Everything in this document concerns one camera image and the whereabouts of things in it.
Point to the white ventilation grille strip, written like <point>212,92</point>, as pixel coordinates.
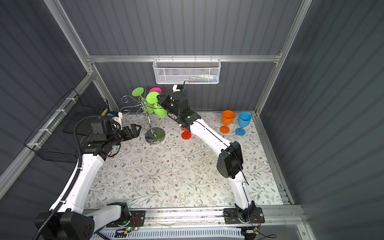
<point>215,233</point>

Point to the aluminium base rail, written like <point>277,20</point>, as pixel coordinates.
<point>213,216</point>

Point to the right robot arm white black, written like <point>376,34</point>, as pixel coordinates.
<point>230,159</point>

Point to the blue plastic wine glass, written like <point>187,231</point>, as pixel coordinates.
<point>243,121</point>

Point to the red plastic wine glass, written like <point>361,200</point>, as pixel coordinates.
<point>186,135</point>

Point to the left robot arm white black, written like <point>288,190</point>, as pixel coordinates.
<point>95,136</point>

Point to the items in white basket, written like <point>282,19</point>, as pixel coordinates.
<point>202,79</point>

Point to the green plastic wine glass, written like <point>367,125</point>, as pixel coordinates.
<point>152,99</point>
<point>139,91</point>

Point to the pink plastic wine glass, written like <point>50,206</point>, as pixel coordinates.
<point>157,90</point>

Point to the orange plastic wine glass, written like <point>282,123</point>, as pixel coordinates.
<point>227,118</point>

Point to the white wire mesh basket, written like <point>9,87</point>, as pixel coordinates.
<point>167,70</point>

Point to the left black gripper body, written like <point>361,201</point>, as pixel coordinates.
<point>124,134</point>

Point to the yellow item in black basket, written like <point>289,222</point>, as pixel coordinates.
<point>104,112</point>

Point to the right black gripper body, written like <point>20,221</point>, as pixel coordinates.
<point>169,105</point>

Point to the black wire basket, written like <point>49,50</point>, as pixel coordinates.
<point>53,139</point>

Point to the chrome wine glass rack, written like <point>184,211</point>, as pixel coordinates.
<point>155,135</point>

